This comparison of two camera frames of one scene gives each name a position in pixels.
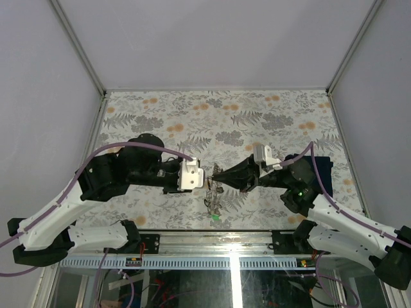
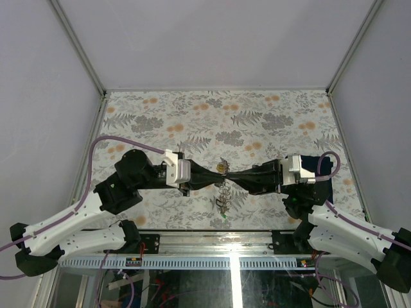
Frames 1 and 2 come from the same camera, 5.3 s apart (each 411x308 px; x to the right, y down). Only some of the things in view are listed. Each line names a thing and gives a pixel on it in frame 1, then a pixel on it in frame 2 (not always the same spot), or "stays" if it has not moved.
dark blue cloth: (323, 170) stays
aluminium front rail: (216, 244) stays
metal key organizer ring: (212, 202) -> (223, 201)
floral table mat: (218, 128) stays
